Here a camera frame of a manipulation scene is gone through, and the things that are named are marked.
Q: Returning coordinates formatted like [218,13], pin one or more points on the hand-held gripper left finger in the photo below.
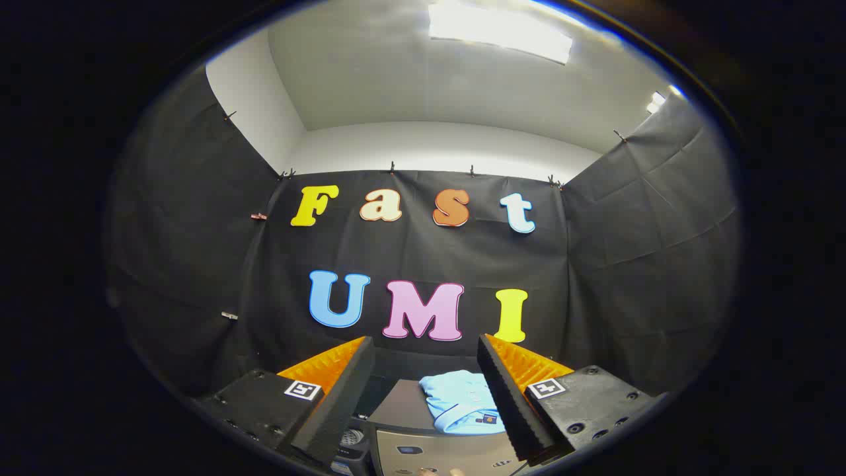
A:
[330,410]

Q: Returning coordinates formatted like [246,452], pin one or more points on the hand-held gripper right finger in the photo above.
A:
[512,410]

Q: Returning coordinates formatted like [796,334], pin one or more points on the light blue button shirt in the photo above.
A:
[456,396]

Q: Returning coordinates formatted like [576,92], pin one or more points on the black backdrop cloth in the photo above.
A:
[423,258]

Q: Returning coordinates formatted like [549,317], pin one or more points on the small ceiling light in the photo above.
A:
[655,102]

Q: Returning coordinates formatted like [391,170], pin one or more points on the large ceiling light panel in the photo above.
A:
[499,32]

